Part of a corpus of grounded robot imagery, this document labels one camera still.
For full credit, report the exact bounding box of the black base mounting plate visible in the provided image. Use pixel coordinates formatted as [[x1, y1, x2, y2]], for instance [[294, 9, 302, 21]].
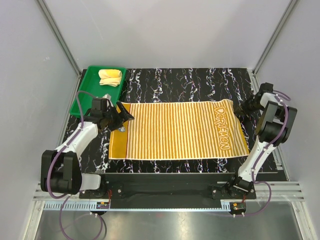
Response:
[[79, 172, 257, 205]]

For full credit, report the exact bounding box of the yellow orange striped towel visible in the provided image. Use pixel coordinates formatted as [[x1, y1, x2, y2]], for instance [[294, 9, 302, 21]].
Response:
[[108, 99, 249, 161]]

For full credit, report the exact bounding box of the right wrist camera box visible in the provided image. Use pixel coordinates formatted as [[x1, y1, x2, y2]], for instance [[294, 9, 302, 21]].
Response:
[[258, 82, 274, 95]]

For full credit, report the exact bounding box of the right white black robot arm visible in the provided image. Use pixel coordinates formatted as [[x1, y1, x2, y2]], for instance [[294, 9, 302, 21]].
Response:
[[224, 90, 298, 199]]

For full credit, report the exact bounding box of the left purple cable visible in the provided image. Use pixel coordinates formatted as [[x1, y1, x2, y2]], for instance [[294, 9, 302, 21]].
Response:
[[46, 91, 108, 240]]

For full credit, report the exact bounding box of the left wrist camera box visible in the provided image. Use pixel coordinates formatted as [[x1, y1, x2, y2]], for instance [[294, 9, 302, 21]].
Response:
[[90, 94, 112, 113]]

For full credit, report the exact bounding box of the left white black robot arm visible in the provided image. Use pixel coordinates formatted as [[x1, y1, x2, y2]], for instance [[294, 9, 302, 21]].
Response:
[[40, 98, 134, 199]]

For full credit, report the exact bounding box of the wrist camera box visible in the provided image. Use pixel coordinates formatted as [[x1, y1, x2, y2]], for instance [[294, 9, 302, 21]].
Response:
[[258, 82, 274, 95], [90, 94, 112, 113]]

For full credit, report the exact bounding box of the slotted aluminium cable duct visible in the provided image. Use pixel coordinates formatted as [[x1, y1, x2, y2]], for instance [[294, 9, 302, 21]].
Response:
[[44, 200, 231, 212]]

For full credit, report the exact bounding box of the green plastic tray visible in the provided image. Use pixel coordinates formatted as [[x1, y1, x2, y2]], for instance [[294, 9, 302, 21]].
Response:
[[69, 65, 127, 118]]

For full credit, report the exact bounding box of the right small controller board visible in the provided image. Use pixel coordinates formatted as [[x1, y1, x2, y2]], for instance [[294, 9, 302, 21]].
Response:
[[231, 202, 247, 212]]

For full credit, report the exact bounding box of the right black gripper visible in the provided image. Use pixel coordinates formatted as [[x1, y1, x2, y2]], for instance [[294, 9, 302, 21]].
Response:
[[234, 95, 264, 117]]

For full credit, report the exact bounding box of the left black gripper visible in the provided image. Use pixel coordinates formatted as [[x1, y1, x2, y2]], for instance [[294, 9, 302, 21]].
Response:
[[103, 101, 134, 132]]

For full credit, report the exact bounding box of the yellow cream towel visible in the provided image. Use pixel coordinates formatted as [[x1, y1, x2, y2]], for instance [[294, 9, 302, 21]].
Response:
[[98, 69, 123, 87]]

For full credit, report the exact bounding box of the small controller board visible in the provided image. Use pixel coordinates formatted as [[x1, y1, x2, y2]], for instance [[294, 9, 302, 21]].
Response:
[[231, 202, 247, 212], [96, 201, 110, 209]]

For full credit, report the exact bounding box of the left small controller board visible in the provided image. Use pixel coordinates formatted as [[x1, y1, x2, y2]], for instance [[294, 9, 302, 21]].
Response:
[[96, 201, 110, 209]]

